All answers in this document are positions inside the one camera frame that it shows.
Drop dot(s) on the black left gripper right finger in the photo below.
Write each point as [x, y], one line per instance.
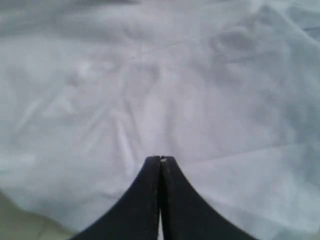
[185, 214]

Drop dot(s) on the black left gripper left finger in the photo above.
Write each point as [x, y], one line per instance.
[135, 216]

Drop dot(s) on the white t-shirt red lettering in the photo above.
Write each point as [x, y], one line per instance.
[230, 88]

